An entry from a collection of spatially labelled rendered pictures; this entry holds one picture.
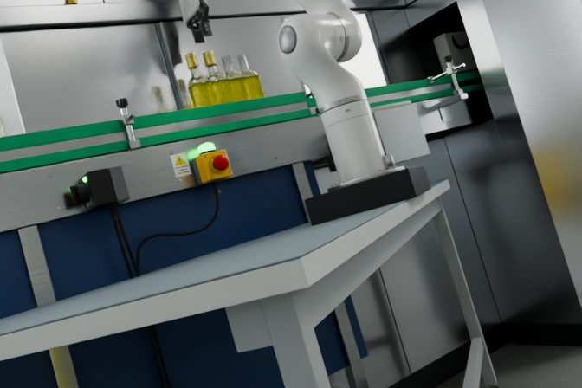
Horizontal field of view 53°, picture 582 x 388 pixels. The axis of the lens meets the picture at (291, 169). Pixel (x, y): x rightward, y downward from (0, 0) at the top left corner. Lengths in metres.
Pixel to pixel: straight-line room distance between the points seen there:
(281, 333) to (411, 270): 1.65
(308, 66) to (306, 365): 0.83
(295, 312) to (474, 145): 1.88
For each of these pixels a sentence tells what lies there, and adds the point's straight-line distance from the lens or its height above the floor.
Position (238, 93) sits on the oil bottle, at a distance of 1.80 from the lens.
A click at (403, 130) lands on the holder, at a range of 1.71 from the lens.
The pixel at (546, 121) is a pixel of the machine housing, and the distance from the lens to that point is 2.47.
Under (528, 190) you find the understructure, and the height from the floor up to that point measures 0.62.
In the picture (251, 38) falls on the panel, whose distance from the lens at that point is 2.08.
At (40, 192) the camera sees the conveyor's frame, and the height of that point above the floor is 0.99.
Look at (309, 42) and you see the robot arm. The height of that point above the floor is 1.15.
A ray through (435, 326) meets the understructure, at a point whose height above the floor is 0.21.
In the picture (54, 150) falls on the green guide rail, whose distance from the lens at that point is 1.46.
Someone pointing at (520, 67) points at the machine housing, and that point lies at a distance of 2.43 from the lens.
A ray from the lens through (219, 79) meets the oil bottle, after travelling 1.78.
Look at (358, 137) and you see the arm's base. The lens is 1.35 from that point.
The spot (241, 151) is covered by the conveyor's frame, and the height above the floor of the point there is 0.99.
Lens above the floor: 0.80
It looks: 4 degrees up
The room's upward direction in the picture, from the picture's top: 16 degrees counter-clockwise
